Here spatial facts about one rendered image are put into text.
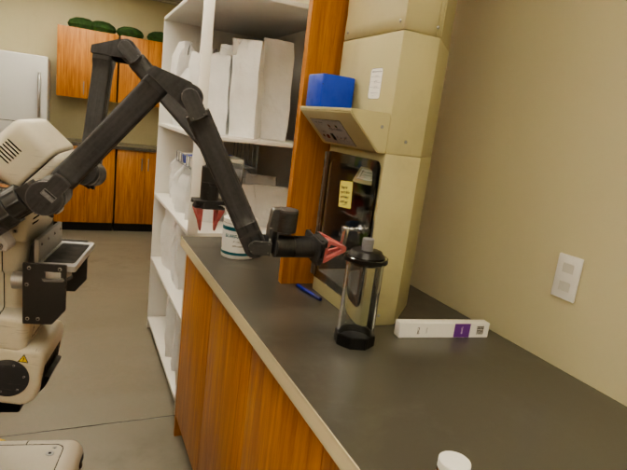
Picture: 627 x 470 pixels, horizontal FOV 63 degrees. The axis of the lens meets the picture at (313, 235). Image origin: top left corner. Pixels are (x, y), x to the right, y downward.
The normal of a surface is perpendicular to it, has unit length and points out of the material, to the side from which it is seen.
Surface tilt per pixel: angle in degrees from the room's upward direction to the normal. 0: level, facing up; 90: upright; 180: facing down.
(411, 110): 90
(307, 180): 90
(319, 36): 90
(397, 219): 90
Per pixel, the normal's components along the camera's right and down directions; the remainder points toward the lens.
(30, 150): 0.21, 0.23
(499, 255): -0.90, -0.02
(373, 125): 0.41, 0.24
